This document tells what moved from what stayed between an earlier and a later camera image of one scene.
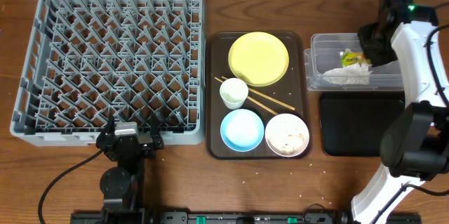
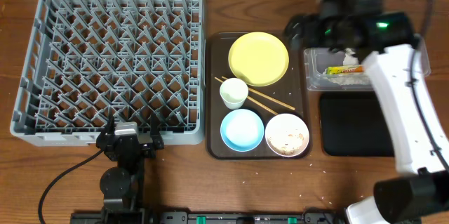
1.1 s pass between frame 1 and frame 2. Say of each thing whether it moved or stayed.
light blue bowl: stayed
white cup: stayed
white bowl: stayed
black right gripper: moved
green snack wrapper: moved
